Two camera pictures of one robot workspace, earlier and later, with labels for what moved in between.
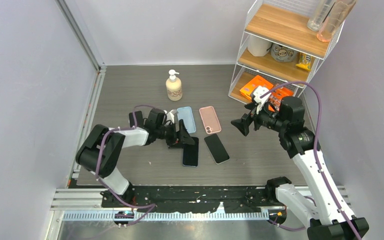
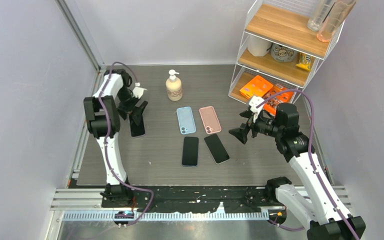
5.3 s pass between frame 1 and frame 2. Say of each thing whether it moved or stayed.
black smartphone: stayed
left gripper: moved
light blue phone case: stayed
